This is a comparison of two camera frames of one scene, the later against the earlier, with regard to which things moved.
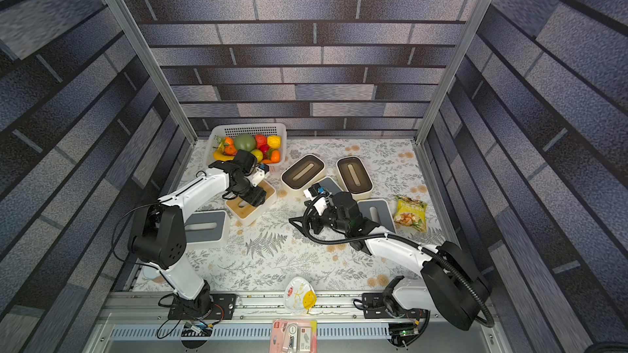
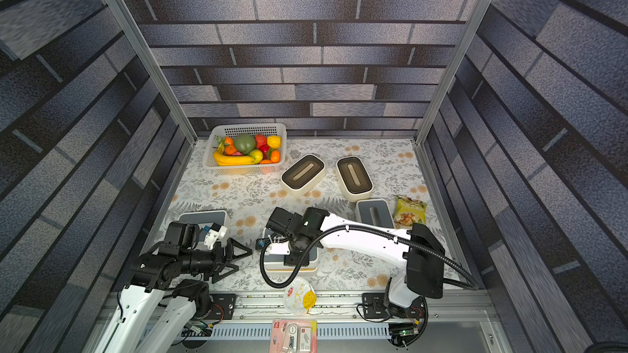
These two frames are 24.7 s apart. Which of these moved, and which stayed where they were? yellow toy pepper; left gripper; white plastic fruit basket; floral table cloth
Moved: left gripper
Stayed: yellow toy pepper; white plastic fruit basket; floral table cloth
